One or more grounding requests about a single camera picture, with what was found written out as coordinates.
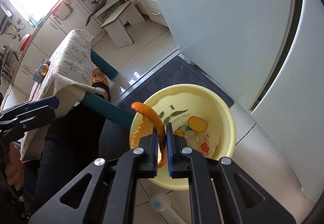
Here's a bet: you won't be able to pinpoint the dark floor mat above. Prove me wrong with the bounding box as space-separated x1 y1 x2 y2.
116 62 234 113

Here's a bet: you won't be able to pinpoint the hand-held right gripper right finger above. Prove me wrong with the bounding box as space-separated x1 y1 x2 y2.
166 123 296 224

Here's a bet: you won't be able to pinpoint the white refrigerator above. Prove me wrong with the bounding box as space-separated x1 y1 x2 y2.
135 0 324 204

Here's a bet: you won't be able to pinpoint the floral tablecloth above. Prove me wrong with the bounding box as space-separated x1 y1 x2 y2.
20 29 107 161

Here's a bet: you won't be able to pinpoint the light blue green carton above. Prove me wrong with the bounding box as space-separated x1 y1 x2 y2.
33 68 45 83

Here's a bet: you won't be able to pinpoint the oval orange peel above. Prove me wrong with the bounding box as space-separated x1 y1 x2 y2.
188 116 208 132

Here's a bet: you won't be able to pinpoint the white base cabinets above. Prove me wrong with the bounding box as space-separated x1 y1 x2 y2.
7 3 76 95

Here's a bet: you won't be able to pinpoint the teal table leg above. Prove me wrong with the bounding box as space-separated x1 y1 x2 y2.
90 49 119 80
82 92 138 129

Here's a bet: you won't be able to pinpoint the clear bottle green cap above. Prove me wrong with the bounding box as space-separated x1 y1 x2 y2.
183 126 201 151

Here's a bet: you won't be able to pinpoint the white round-headed device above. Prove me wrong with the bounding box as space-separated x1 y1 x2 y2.
149 192 188 224

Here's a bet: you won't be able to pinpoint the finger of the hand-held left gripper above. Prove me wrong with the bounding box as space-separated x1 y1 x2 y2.
0 96 60 123
0 105 56 138

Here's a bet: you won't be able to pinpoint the long orange peel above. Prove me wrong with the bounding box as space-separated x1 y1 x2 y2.
130 102 169 169

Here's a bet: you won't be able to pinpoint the black pan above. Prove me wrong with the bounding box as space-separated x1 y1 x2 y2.
86 0 109 27

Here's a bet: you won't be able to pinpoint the yellow plastic basin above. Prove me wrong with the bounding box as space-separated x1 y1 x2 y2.
129 84 237 191

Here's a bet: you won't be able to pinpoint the white stool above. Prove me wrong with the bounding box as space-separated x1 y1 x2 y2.
100 0 146 48

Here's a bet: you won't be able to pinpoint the red bowl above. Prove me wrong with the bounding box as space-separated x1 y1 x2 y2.
19 33 33 51

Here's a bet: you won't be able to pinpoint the colourful crochet cushion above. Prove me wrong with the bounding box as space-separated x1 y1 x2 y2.
91 67 110 101

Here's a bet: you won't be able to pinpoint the person's left hand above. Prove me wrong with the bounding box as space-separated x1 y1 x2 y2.
4 143 24 190

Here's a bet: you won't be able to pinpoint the person's black pants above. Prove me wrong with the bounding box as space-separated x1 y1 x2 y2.
23 102 134 214

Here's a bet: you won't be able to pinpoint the white plastic bag red print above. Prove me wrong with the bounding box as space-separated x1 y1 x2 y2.
195 126 221 159

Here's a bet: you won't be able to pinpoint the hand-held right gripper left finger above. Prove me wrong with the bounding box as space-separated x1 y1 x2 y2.
28 123 160 224

